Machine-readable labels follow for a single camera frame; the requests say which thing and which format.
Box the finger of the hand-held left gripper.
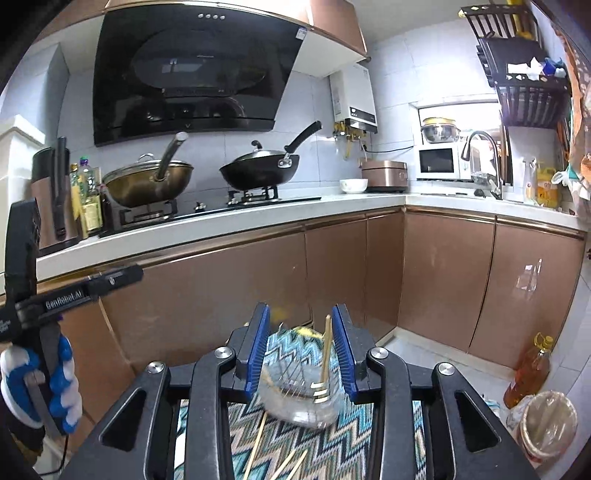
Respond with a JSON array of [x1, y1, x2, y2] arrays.
[[87, 264, 145, 297]]

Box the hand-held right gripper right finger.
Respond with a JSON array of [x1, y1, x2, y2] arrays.
[[331, 302, 541, 480]]

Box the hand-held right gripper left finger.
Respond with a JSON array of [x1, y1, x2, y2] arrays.
[[60, 302, 271, 480]]

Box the gold fork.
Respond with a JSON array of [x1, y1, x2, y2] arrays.
[[311, 315, 343, 407]]

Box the clear plastic utensil holder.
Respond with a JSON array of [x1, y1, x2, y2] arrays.
[[256, 322, 346, 430]]

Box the wooden chopstick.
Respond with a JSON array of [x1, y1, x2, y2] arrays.
[[242, 411, 269, 480], [270, 450, 308, 480]]

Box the person's left forearm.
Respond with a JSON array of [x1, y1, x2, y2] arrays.
[[7, 415, 51, 467]]

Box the person's left hand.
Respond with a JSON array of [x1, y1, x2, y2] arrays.
[[0, 336, 84, 435]]

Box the brown knife block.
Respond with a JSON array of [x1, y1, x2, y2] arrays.
[[31, 137, 85, 258]]

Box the dark sauce bottle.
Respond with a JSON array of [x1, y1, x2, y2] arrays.
[[99, 185, 115, 232]]

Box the oil bottles on counter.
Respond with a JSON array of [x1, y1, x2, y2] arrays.
[[69, 157, 105, 239]]

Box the bronze wok with lid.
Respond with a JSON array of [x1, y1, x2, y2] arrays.
[[102, 131, 195, 209]]

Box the zigzag patterned cloth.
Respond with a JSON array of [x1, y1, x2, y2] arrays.
[[175, 329, 428, 480]]

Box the black gas stove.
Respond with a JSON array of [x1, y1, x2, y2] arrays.
[[98, 185, 323, 237]]

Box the black wok with lid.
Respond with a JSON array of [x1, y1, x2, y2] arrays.
[[219, 121, 323, 191]]

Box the brown rice cooker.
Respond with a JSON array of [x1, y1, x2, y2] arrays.
[[361, 160, 409, 193]]

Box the black range hood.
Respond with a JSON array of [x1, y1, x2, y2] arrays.
[[92, 7, 315, 148]]

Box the white microwave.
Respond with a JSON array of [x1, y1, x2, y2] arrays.
[[416, 144, 474, 182]]

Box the trash bin with bag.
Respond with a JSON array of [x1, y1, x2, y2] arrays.
[[516, 391, 579, 465]]

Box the stacked metal bowls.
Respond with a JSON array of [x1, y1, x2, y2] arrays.
[[420, 117, 462, 144]]

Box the clear spray bottle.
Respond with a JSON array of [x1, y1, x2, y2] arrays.
[[522, 159, 539, 205]]

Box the metal faucet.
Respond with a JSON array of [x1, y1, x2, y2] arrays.
[[460, 130, 505, 200]]

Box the white water heater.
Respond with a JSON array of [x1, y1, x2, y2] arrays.
[[329, 65, 380, 138]]

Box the yellow detergent bottle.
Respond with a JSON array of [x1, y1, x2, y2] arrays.
[[536, 161, 561, 211]]

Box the white plastic bag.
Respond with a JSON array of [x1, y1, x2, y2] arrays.
[[551, 167, 591, 204]]

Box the black dish rack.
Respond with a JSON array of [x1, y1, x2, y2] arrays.
[[464, 4, 574, 131]]

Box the floral patterned apron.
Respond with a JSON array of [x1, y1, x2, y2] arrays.
[[560, 25, 591, 185]]

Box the yellow roll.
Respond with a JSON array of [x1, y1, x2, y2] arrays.
[[514, 0, 533, 38]]

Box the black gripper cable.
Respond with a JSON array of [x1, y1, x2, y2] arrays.
[[44, 431, 72, 477]]

